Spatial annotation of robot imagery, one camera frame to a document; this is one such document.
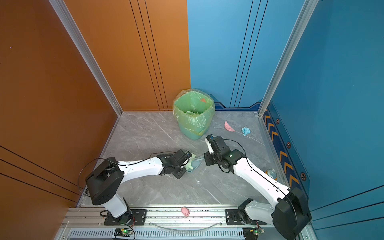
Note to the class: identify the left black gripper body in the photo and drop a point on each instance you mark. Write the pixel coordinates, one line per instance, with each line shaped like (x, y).
(179, 171)

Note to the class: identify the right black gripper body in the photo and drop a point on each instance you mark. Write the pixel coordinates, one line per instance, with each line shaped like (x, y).
(212, 159)

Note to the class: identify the grey-green plastic dustpan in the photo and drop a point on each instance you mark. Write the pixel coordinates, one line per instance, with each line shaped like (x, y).
(196, 163)

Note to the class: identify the pink paper scrap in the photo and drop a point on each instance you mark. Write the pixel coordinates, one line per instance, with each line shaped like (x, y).
(228, 127)

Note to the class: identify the light blue paper scrap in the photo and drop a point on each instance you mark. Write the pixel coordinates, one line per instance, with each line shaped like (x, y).
(246, 131)

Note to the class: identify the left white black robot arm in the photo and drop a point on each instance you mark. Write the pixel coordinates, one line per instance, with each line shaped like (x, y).
(104, 181)

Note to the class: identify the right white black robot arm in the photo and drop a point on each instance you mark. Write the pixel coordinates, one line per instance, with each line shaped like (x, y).
(287, 208)

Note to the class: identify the green trash bin with liner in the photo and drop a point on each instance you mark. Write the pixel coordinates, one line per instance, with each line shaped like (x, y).
(194, 111)

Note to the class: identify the right circuit board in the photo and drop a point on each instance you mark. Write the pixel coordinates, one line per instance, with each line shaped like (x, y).
(252, 233)

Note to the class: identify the circuit board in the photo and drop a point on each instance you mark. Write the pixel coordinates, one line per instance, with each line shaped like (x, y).
(252, 233)
(123, 233)

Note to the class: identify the left circuit board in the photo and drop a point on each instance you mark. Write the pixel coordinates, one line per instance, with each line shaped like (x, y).
(123, 233)

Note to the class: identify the pink paper ball on rail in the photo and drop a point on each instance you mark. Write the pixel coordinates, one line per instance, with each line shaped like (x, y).
(185, 211)

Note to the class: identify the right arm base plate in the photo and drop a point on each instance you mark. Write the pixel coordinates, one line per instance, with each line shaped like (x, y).
(238, 217)

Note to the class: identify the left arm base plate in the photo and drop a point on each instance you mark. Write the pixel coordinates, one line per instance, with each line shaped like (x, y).
(134, 217)

